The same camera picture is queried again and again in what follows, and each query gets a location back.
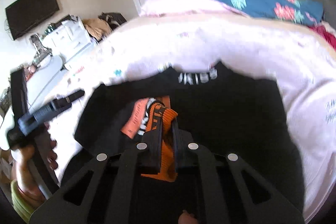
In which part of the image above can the black KISS sweater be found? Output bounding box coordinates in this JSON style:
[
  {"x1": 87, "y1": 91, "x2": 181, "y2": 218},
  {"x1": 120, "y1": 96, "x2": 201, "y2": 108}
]
[{"x1": 62, "y1": 63, "x2": 292, "y2": 223}]

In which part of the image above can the tan clothes pile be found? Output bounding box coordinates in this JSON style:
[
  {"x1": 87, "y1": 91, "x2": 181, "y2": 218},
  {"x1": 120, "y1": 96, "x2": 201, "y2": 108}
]
[{"x1": 82, "y1": 18, "x2": 112, "y2": 42}]

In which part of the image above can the person's left hand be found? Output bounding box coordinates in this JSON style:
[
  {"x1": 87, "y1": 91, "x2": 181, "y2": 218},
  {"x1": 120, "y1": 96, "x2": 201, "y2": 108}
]
[{"x1": 13, "y1": 123, "x2": 58, "y2": 207}]

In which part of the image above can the white drawer cabinet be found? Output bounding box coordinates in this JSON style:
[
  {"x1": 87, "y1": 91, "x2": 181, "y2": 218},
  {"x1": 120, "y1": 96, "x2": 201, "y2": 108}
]
[{"x1": 42, "y1": 16, "x2": 97, "y2": 70}]

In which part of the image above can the black bag on floor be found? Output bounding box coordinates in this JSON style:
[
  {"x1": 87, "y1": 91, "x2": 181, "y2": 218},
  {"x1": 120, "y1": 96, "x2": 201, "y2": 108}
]
[{"x1": 98, "y1": 12, "x2": 127, "y2": 31}]

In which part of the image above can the pink strawberry bedspread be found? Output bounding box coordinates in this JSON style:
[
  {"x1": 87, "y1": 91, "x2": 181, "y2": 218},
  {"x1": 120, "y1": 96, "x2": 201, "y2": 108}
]
[{"x1": 50, "y1": 14, "x2": 335, "y2": 223}]

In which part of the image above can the red patterned pillow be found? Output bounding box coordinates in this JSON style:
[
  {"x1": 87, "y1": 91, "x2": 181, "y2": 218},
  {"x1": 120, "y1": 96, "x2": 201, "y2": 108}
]
[{"x1": 309, "y1": 22, "x2": 336, "y2": 50}]

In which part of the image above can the blue floral quilt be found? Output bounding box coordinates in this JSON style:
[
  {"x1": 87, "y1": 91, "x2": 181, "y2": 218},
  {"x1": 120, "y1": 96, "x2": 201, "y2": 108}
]
[{"x1": 216, "y1": 0, "x2": 324, "y2": 26}]

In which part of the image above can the black wall television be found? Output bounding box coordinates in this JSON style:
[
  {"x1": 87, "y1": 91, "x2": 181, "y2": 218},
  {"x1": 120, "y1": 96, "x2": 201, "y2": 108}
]
[{"x1": 5, "y1": 0, "x2": 60, "y2": 40}]

